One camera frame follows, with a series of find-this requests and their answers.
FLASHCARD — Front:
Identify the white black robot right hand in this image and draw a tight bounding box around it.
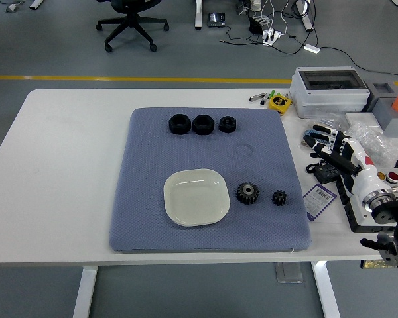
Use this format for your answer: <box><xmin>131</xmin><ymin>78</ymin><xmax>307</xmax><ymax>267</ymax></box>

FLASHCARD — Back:
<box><xmin>302</xmin><ymin>124</ymin><xmax>391</xmax><ymax>206</ymax></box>

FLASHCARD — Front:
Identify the clear bag of resistors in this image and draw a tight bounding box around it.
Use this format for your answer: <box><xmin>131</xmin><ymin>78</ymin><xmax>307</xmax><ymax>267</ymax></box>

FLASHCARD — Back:
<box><xmin>298</xmin><ymin>114</ymin><xmax>349</xmax><ymax>153</ymax></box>

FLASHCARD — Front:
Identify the white flat box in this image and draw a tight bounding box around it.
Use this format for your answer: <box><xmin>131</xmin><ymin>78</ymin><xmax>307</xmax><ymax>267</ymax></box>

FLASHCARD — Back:
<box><xmin>344</xmin><ymin>111</ymin><xmax>384</xmax><ymax>133</ymax></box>

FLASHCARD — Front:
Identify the black power brick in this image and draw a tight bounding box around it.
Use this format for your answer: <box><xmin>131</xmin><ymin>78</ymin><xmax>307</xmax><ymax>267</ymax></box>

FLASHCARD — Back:
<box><xmin>249</xmin><ymin>16</ymin><xmax>265</xmax><ymax>34</ymax></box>

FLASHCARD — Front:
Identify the small black hex nut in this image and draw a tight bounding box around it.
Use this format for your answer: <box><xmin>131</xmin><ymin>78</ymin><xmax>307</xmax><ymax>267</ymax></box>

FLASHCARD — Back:
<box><xmin>218</xmin><ymin>115</ymin><xmax>237</xmax><ymax>134</ymax></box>

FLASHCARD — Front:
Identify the black desk phone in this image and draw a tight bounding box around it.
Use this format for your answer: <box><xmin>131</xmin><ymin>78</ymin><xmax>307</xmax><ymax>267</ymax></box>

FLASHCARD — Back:
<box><xmin>207</xmin><ymin>12</ymin><xmax>226</xmax><ymax>28</ymax></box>

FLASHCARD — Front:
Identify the white table leg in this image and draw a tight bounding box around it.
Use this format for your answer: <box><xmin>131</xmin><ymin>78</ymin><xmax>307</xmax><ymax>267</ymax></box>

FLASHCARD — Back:
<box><xmin>72</xmin><ymin>266</ymin><xmax>99</xmax><ymax>318</ymax></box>
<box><xmin>310</xmin><ymin>260</ymin><xmax>341</xmax><ymax>318</ymax></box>

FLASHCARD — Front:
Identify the purple-edged label card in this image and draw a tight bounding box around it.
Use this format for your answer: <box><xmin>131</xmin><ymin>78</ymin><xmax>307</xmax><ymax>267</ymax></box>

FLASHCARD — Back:
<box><xmin>302</xmin><ymin>182</ymin><xmax>338</xmax><ymax>222</ymax></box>

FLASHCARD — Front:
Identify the yellow tape measure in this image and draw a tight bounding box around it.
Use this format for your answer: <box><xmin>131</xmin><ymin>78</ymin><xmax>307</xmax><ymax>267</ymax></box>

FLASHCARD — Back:
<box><xmin>268</xmin><ymin>94</ymin><xmax>293</xmax><ymax>115</ymax></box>

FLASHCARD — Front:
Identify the black office chair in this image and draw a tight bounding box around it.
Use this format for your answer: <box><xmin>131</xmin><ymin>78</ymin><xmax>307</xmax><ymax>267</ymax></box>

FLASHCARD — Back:
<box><xmin>95</xmin><ymin>0</ymin><xmax>170</xmax><ymax>53</ymax></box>

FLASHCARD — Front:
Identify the large black hex nut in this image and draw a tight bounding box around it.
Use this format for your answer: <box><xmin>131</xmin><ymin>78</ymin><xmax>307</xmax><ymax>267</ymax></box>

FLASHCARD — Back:
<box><xmin>168</xmin><ymin>113</ymin><xmax>191</xmax><ymax>135</ymax></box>
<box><xmin>192</xmin><ymin>114</ymin><xmax>215</xmax><ymax>136</ymax></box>

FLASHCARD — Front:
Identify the large black gear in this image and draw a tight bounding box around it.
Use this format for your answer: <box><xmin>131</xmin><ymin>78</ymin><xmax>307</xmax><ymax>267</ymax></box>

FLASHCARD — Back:
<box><xmin>235</xmin><ymin>182</ymin><xmax>261</xmax><ymax>205</ymax></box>

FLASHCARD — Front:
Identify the long black floor cable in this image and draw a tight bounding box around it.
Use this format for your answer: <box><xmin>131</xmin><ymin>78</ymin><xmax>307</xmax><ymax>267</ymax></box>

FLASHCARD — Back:
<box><xmin>320</xmin><ymin>46</ymin><xmax>398</xmax><ymax>82</ymax></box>

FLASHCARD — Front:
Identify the black digital meter module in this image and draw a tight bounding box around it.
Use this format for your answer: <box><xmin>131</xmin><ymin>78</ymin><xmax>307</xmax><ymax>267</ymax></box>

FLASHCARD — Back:
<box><xmin>313</xmin><ymin>161</ymin><xmax>345</xmax><ymax>185</ymax></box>

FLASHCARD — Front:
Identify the grey floor plate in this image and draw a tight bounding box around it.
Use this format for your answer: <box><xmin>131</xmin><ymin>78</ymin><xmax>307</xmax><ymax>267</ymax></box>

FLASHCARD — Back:
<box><xmin>274</xmin><ymin>262</ymin><xmax>304</xmax><ymax>284</ymax></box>

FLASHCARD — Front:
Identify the white square plate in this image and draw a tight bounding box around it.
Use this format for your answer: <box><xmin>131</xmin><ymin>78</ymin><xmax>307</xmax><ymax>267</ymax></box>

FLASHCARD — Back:
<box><xmin>163</xmin><ymin>168</ymin><xmax>232</xmax><ymax>228</ymax></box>

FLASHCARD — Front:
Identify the small black gear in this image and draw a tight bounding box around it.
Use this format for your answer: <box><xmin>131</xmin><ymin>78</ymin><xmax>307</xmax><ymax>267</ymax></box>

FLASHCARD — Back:
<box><xmin>271</xmin><ymin>189</ymin><xmax>289</xmax><ymax>207</ymax></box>

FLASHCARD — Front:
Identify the grey block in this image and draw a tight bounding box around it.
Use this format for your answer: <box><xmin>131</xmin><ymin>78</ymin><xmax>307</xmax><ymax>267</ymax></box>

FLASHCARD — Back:
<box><xmin>374</xmin><ymin>97</ymin><xmax>398</xmax><ymax>138</ymax></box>

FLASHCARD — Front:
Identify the small grey recessed box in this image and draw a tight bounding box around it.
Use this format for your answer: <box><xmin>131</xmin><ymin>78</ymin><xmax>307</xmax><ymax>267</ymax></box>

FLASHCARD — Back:
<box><xmin>364</xmin><ymin>80</ymin><xmax>397</xmax><ymax>112</ymax></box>

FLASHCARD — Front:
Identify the blue-grey textured mat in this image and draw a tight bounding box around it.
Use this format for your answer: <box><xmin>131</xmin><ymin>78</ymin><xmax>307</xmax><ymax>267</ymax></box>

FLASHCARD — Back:
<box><xmin>109</xmin><ymin>107</ymin><xmax>312</xmax><ymax>254</ymax></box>

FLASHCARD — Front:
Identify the white desk leg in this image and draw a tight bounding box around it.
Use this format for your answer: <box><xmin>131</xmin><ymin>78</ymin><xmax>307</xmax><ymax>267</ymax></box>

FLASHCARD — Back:
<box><xmin>297</xmin><ymin>0</ymin><xmax>314</xmax><ymax>32</ymax></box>
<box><xmin>194</xmin><ymin>0</ymin><xmax>204</xmax><ymax>30</ymax></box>

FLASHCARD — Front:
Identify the white power strip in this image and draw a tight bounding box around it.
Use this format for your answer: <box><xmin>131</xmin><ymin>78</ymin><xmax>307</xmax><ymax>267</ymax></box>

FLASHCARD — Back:
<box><xmin>261</xmin><ymin>28</ymin><xmax>282</xmax><ymax>46</ymax></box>

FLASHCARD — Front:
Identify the clear bag of parts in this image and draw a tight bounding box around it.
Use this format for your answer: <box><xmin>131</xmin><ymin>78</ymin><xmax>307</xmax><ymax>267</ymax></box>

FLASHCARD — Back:
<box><xmin>346</xmin><ymin>122</ymin><xmax>398</xmax><ymax>167</ymax></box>

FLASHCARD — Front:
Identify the grey electrical enclosure box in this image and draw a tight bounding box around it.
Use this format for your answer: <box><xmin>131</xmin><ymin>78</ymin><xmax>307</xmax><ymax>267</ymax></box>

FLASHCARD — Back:
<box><xmin>289</xmin><ymin>66</ymin><xmax>371</xmax><ymax>119</ymax></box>

